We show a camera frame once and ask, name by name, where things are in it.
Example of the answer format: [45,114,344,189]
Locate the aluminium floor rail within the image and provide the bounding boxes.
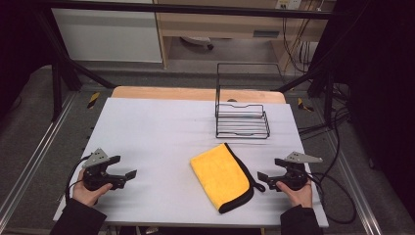
[0,92,78,223]
[321,130,384,235]

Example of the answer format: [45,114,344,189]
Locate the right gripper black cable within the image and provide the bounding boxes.
[304,171,357,225]

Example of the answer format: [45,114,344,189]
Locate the white wall power outlet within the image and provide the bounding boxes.
[275,0,302,10]

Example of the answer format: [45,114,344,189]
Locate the wooden table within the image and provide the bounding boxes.
[111,85,287,105]

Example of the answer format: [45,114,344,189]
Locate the person's right hand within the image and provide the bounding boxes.
[275,180,313,209]

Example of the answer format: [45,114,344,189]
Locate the black curtain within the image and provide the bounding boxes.
[312,0,415,223]
[0,0,53,119]

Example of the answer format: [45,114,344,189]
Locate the white cabinet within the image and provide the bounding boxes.
[50,0,163,64]

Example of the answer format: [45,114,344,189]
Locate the white table cover sheet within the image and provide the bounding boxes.
[53,97,330,228]

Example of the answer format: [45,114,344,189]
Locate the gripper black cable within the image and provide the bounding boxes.
[64,153,94,205]
[304,171,357,225]

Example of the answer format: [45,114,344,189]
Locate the black horizontal frame bar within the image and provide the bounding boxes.
[38,1,344,20]

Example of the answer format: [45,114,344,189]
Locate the yellow towel with black trim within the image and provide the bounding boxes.
[190,142,266,214]

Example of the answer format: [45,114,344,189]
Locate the light wooden desk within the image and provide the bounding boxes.
[153,0,337,70]

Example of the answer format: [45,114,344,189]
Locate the person's left hand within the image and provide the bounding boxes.
[71,168,114,208]

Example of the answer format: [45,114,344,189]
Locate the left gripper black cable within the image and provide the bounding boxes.
[64,153,94,205]

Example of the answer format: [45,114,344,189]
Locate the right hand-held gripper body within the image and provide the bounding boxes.
[266,151,324,193]

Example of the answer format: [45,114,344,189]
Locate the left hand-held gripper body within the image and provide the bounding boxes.
[81,148,127,192]

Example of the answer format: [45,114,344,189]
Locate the yellow black floor tape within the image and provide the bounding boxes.
[297,97,315,113]
[86,91,101,110]

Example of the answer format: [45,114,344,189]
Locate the black wire rack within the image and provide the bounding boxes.
[214,62,284,140]

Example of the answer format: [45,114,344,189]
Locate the chair base with caster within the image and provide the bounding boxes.
[179,35,215,51]

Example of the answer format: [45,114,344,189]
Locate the black metal frame stand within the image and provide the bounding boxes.
[32,9,117,122]
[273,0,373,129]

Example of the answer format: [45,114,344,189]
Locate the hanging cables under desk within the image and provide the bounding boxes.
[282,16,315,74]

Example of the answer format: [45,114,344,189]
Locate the black floor cables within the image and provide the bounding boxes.
[298,82,352,142]

